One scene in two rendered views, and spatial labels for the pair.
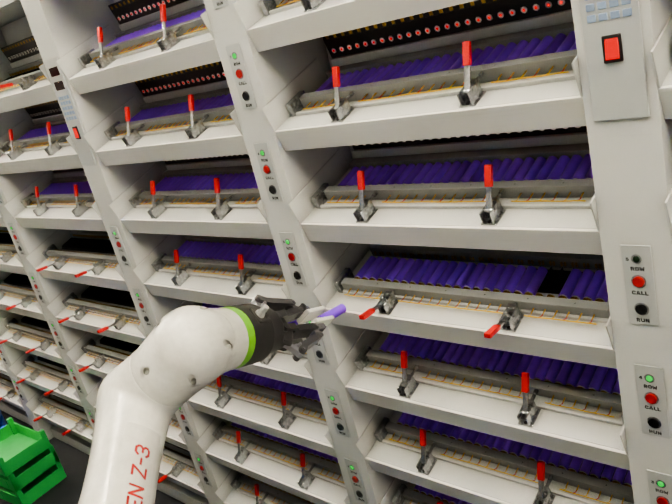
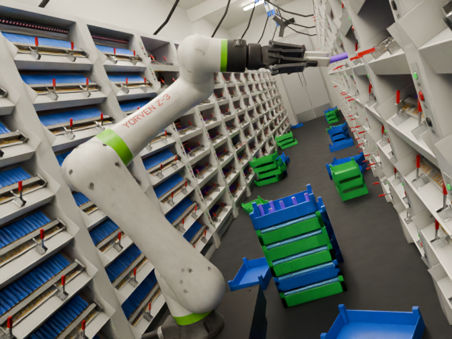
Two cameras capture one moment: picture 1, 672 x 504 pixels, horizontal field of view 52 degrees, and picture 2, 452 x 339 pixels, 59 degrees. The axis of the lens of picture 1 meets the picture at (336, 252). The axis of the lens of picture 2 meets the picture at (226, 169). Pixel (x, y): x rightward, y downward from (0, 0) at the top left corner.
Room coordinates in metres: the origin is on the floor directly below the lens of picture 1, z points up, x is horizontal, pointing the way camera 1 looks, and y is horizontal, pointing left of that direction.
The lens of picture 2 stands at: (0.26, -0.79, 0.94)
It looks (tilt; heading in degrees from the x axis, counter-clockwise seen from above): 8 degrees down; 61
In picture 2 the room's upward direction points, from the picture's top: 21 degrees counter-clockwise
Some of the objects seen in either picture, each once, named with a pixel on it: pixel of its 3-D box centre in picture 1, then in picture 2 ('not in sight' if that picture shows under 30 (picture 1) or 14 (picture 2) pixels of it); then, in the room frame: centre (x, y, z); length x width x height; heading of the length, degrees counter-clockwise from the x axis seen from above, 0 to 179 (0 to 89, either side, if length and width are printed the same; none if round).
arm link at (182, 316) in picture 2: not in sight; (184, 285); (0.59, 0.32, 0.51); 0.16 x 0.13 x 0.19; 86
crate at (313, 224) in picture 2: not in sight; (288, 221); (1.30, 0.72, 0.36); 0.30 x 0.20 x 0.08; 141
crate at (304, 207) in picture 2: not in sight; (283, 206); (1.30, 0.72, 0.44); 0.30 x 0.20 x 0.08; 141
